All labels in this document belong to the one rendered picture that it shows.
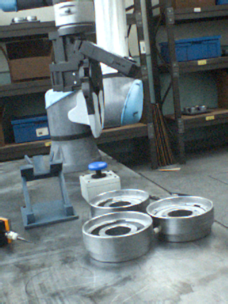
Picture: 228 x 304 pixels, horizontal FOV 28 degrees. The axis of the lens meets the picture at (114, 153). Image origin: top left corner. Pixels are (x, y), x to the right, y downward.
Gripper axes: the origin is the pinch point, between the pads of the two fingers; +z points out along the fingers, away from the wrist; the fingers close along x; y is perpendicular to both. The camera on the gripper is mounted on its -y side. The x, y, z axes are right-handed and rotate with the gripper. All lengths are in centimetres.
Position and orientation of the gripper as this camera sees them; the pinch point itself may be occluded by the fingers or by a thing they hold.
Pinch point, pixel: (100, 130)
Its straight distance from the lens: 88.9
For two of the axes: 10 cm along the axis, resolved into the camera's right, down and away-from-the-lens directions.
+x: -2.6, 2.2, -9.4
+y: -9.6, 0.6, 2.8
